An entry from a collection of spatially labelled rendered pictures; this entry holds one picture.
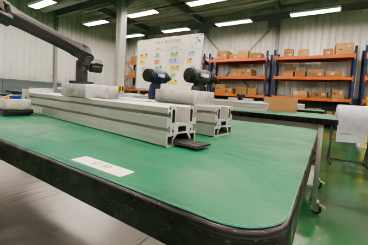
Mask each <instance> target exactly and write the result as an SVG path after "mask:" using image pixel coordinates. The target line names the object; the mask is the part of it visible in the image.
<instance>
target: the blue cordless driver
mask: <svg viewBox="0 0 368 245"><path fill-rule="evenodd" d="M142 77H143V79H144V81H147V82H151V85H149V92H148V99H149V100H155V94H156V89H160V87H161V84H166V83H167V82H168V81H170V80H172V78H171V77H170V76H169V75H168V73H167V72H163V71H159V70H155V69H148V68H147V69H145V70H144V71H143V74H142Z"/></svg>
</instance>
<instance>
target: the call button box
mask: <svg viewBox="0 0 368 245"><path fill-rule="evenodd" d="M31 114H33V109H31V100H28V99H24V98H11V97H10V99H4V98H0V115H2V116H30V115H31Z"/></svg>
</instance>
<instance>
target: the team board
mask: <svg viewBox="0 0 368 245"><path fill-rule="evenodd" d="M203 45H204V34H203V33H198V34H188V35H182V36H173V37H164V38H154V39H144V40H138V41H137V60H136V82H135V90H137V93H138V94H140V90H149V87H150V85H151V82H147V81H144V79H143V77H142V74H143V71H144V70H145V69H147V68H148V69H155V70H159V71H163V72H167V73H168V75H169V76H170V77H171V78H172V80H170V81H168V82H167V83H166V84H161V87H160V89H170V90H191V87H192V85H193V83H188V82H186V81H185V80H184V78H183V73H184V71H185V69H186V68H197V69H202V62H203Z"/></svg>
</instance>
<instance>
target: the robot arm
mask: <svg viewBox="0 0 368 245"><path fill-rule="evenodd" d="M0 24H2V25H5V26H7V27H8V26H9V25H11V26H14V27H16V28H18V29H21V30H23V31H25V32H27V33H29V34H31V35H33V36H35V37H37V38H39V39H41V40H43V41H45V42H47V43H49V44H51V45H54V46H56V47H58V48H60V49H62V50H64V51H66V52H68V53H69V54H71V55H72V56H74V57H76V58H78V60H76V80H69V83H71V84H94V82H89V81H88V71H89V72H93V73H101V72H102V69H103V64H102V61H101V60H98V59H94V56H93V53H92V52H91V49H90V47H89V46H87V45H85V44H83V43H82V44H81V43H80V42H78V41H75V40H72V39H70V38H69V37H67V36H64V35H63V34H61V33H59V32H57V31H56V30H54V29H52V28H50V27H48V26H46V25H45V24H43V23H41V22H39V21H37V20H35V19H34V18H32V17H30V16H28V15H26V14H24V13H23V12H21V11H20V10H18V9H17V8H16V7H14V6H12V5H11V4H10V2H8V1H6V0H0Z"/></svg>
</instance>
